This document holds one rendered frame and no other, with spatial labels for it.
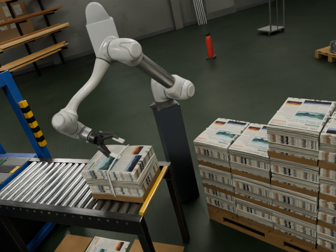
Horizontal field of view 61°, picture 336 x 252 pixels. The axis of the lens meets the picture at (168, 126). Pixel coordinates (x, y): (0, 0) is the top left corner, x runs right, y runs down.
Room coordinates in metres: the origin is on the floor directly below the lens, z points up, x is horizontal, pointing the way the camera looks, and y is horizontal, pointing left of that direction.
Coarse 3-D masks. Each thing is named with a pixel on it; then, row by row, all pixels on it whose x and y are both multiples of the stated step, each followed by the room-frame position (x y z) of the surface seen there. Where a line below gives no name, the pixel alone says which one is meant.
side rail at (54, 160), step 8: (32, 160) 2.22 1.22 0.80; (40, 160) 2.18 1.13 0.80; (48, 160) 2.15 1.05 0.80; (56, 160) 2.11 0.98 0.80; (64, 160) 2.08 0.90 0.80; (72, 160) 2.05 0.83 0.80; (80, 160) 2.02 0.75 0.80; (88, 160) 1.99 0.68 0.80; (168, 168) 1.65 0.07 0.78; (168, 176) 1.66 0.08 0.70
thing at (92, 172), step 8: (96, 160) 1.57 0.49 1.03; (104, 160) 1.54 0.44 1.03; (88, 168) 1.50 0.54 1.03; (96, 168) 1.47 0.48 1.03; (104, 168) 1.45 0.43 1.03; (88, 176) 1.47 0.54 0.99; (96, 176) 1.45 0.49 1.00; (88, 184) 1.49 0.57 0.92; (96, 184) 1.46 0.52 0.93; (104, 184) 1.44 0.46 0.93; (96, 192) 1.48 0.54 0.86; (104, 192) 1.45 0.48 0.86
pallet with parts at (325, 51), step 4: (332, 40) 4.76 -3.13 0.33; (332, 44) 4.66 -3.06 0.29; (320, 48) 5.03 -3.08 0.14; (324, 48) 4.98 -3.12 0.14; (328, 48) 4.93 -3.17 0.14; (332, 48) 4.66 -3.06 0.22; (316, 52) 4.98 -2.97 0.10; (320, 52) 4.90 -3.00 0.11; (324, 52) 4.79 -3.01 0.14; (328, 52) 4.73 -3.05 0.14; (332, 52) 4.66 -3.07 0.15; (316, 56) 4.98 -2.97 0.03; (320, 56) 4.94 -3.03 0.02; (328, 56) 4.69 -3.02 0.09; (332, 56) 4.60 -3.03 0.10; (328, 60) 4.68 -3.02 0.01; (332, 60) 4.62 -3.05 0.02
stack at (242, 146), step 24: (216, 120) 2.07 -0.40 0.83; (216, 144) 1.72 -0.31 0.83; (240, 144) 1.65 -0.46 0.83; (264, 144) 1.58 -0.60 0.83; (240, 168) 1.59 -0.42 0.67; (264, 168) 1.47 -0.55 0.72; (288, 168) 1.36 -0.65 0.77; (312, 168) 1.26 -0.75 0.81; (216, 192) 1.77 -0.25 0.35; (240, 192) 1.61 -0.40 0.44; (264, 192) 1.47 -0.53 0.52; (288, 192) 1.35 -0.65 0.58; (216, 216) 1.80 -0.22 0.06; (264, 216) 1.49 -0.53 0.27; (288, 216) 1.36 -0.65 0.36; (312, 216) 1.25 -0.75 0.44; (264, 240) 1.49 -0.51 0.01; (288, 240) 1.36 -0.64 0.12; (312, 240) 1.25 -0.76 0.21
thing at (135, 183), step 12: (132, 156) 1.51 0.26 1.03; (144, 156) 1.48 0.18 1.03; (120, 168) 1.42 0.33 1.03; (132, 168) 1.39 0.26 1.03; (144, 168) 1.43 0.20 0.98; (156, 168) 1.55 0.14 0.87; (120, 180) 1.38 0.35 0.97; (132, 180) 1.34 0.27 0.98; (144, 180) 1.39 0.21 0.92; (120, 192) 1.40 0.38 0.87; (132, 192) 1.36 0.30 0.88; (144, 192) 1.37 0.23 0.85
